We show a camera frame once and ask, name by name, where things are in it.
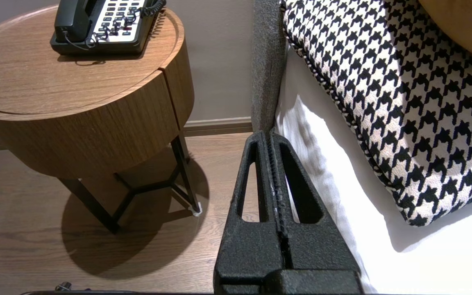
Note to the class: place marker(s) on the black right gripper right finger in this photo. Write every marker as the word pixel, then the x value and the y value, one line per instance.
pixel 322 254

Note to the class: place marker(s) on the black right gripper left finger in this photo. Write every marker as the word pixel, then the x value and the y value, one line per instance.
pixel 244 254

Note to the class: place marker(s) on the white bed sheet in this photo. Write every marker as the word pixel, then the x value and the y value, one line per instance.
pixel 383 254

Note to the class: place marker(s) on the black metal nightstand legs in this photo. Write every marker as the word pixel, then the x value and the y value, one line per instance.
pixel 92 200

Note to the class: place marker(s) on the black white houndstooth pillow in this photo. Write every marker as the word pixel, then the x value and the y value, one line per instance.
pixel 404 102

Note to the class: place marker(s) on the grey upholstered headboard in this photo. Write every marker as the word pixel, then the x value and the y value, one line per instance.
pixel 266 61

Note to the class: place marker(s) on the mustard brown pillow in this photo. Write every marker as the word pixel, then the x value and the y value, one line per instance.
pixel 465 24

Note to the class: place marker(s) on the round wooden nightstand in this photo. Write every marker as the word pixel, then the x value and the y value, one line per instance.
pixel 35 69

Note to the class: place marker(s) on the black telephone handset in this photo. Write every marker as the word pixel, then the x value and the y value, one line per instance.
pixel 70 20

